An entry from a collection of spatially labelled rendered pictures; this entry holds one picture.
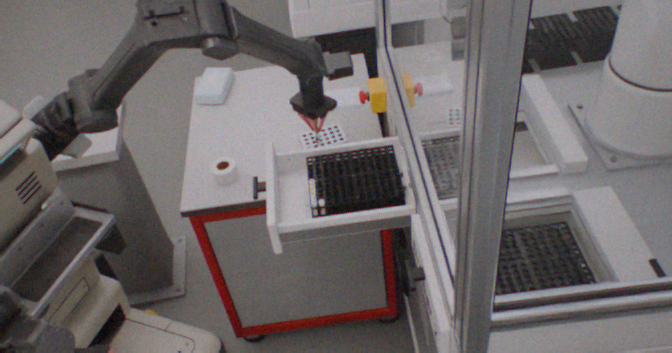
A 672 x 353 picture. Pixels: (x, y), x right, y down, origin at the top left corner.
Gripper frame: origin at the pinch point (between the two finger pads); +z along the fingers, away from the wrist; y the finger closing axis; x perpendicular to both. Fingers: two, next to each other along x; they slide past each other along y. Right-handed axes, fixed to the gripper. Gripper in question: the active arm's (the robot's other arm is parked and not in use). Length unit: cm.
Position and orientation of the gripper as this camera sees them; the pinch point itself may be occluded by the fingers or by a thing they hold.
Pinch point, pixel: (316, 128)
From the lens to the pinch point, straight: 154.5
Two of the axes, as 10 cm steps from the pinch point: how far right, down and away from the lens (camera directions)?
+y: -7.7, -4.0, 4.9
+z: 0.8, 7.0, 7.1
